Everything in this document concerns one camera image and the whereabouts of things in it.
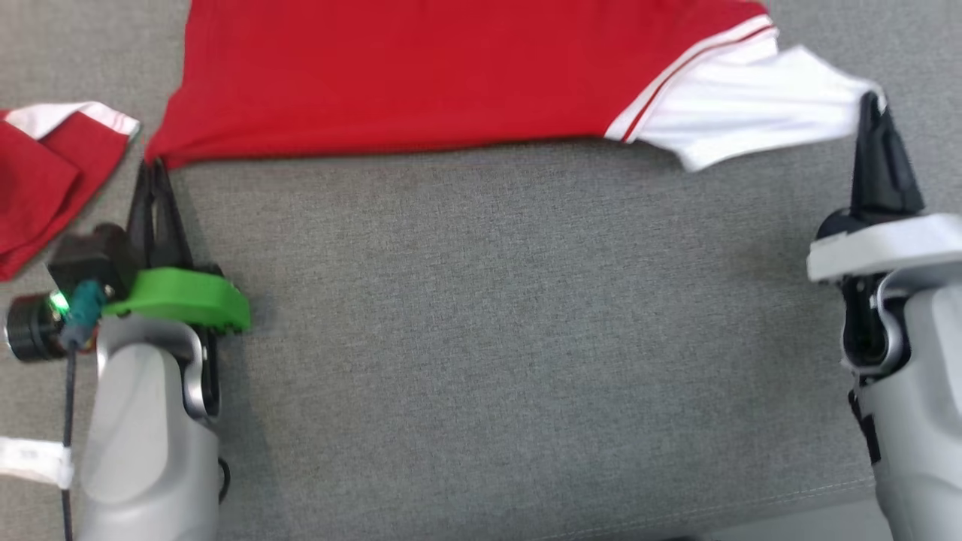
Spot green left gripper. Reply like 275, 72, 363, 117
101, 159, 251, 331

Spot red shirt white sleeves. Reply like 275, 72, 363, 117
143, 0, 888, 174

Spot left camera cable teal plug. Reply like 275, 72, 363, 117
59, 280, 107, 541

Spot white left cable label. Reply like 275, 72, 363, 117
0, 437, 74, 488

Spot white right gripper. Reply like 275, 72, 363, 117
808, 92, 962, 283

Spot red shorts white trim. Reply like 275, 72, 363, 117
0, 101, 142, 283

